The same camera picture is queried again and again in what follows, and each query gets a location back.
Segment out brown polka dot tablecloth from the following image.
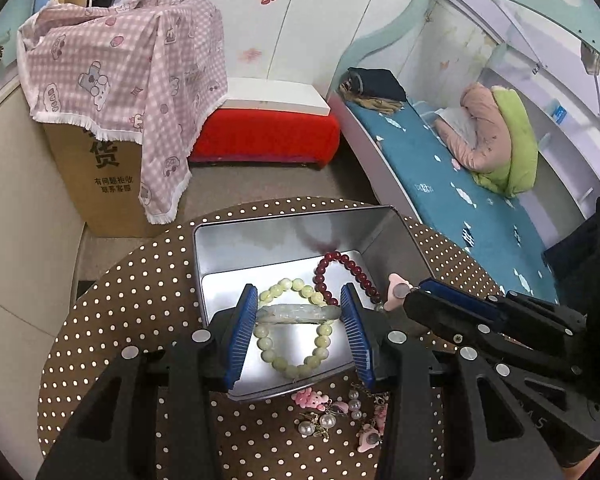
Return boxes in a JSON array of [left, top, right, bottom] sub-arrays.
[[35, 196, 506, 480]]

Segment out pink bear magnet charm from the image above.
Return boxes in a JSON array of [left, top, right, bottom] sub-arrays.
[[384, 273, 414, 312]]

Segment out white board on stool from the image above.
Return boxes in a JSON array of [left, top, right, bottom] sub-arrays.
[[222, 77, 330, 117]]

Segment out pale green bead bracelet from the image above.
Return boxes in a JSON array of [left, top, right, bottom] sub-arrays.
[[252, 276, 335, 380]]

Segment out pink and green pillow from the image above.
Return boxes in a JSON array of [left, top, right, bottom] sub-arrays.
[[434, 82, 539, 198]]

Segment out pearl bead charm chain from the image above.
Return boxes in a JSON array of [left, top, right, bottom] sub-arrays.
[[296, 389, 366, 441]]

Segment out teal drawer unit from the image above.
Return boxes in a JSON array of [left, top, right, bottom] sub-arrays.
[[0, 0, 33, 91]]

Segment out pink bear charm keychain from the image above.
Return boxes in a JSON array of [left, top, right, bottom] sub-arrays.
[[291, 387, 330, 413]]

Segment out person's right hand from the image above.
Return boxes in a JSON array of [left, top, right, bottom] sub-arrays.
[[562, 445, 600, 480]]

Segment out dark folded clothes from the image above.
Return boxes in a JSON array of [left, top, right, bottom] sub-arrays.
[[338, 67, 408, 115]]

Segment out red upholstered stool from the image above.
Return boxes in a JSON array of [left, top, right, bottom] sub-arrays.
[[189, 108, 340, 168]]

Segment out blue candy print mattress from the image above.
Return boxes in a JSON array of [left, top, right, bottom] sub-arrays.
[[338, 102, 557, 302]]

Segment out cream cabinet with handles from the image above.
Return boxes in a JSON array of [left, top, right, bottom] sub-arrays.
[[0, 81, 83, 479]]

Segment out pink checkered cloth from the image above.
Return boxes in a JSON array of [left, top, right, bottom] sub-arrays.
[[17, 0, 228, 224]]

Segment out brown cardboard box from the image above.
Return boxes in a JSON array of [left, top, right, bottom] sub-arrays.
[[43, 124, 163, 237]]

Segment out pink kitty magnet charm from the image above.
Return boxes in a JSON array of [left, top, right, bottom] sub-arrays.
[[358, 400, 389, 453]]

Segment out dark metal tin box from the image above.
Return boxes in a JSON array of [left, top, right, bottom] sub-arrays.
[[193, 207, 432, 402]]

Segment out pale green jade pendant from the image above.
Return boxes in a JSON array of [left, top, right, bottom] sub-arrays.
[[256, 304, 341, 324]]

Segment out white wardrobe with butterflies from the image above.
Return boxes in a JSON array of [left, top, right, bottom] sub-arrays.
[[211, 0, 411, 93]]

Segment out dark red bead bracelet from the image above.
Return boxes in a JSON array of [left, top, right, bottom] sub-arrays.
[[312, 250, 384, 308]]

